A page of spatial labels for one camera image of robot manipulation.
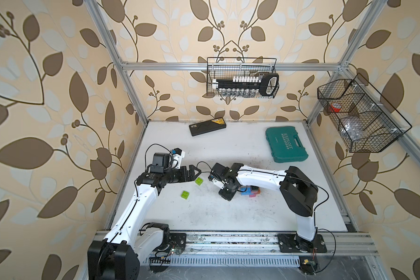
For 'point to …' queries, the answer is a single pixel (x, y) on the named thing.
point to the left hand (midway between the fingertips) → (190, 170)
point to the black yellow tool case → (207, 126)
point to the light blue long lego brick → (247, 192)
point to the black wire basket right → (364, 126)
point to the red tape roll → (335, 107)
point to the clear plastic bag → (353, 129)
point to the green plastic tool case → (285, 144)
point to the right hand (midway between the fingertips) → (227, 193)
